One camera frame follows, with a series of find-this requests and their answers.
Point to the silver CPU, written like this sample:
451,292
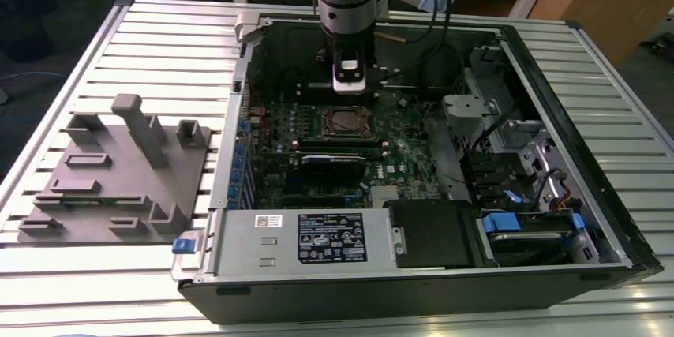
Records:
348,120

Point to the green RAM stick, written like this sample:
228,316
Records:
341,149

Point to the green motherboard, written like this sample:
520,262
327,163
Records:
415,155

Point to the black graphics card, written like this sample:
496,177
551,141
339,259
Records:
336,169

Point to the silver chipset heat sink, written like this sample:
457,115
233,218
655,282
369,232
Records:
385,196

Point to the hard disk in blue carrier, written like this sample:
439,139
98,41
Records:
500,222

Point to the silver power supply unit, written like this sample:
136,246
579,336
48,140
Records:
246,246

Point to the grey parts rack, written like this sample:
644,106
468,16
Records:
120,195

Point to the blue plastic latch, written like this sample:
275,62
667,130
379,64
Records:
182,246

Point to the black PC case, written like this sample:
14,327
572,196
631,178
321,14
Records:
368,305

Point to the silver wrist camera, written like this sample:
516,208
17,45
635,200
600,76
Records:
349,84

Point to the silver metal drive bracket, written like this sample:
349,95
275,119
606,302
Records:
463,110

